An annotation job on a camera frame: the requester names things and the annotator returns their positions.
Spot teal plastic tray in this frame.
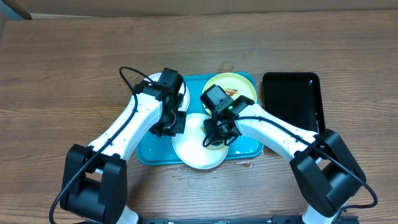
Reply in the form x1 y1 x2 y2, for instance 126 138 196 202
136 73 264 166

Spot black plastic tray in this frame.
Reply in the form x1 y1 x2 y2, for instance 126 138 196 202
262 72 326 133

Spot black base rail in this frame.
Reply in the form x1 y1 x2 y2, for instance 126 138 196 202
136 215 360 224

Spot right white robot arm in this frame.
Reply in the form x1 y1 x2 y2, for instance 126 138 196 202
200 94 367 223

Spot white plate with sauce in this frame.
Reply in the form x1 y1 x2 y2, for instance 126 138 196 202
172 113 229 170

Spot yellow green sponge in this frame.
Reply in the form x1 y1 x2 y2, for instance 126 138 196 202
205 141 228 150

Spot yellow-green plate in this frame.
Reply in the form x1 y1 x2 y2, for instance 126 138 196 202
202 73 258 113

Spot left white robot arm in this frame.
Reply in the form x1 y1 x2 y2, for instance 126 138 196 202
53 87 190 223

